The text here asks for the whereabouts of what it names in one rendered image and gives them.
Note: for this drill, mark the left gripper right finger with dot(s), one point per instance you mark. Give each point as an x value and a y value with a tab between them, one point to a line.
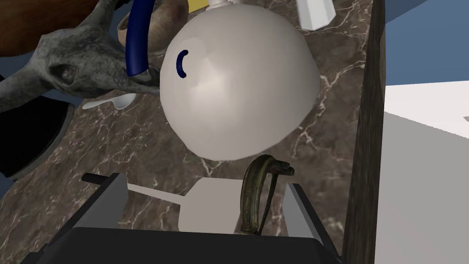
298	216

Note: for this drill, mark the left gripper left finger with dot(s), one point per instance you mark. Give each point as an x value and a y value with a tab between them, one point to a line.
104	205

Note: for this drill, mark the dark olive curved tool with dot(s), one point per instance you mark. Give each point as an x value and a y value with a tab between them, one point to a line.
250	198

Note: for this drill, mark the brown marble table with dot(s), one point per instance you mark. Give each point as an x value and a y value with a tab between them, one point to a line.
121	146

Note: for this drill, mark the white flat spatula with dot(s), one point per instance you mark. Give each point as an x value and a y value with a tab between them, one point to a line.
210	207

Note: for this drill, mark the black plate with grey rim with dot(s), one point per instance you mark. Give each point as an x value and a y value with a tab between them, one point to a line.
29	135

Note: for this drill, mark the white spoon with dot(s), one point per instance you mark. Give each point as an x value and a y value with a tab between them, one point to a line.
121	101

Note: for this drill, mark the grey stone animal figure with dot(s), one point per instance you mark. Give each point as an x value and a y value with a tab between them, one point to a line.
84	68

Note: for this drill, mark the large white round pot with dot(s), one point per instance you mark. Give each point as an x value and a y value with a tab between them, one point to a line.
238	84

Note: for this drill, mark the brown wooden bowl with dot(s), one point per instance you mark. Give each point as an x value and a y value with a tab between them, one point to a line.
166	25

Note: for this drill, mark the brown wooden board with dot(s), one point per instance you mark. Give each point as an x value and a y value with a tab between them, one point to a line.
33	22

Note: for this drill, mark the white faceted cup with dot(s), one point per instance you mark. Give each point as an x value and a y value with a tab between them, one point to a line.
315	13

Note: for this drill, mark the yellow block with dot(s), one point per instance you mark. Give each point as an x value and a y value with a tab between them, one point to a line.
197	5

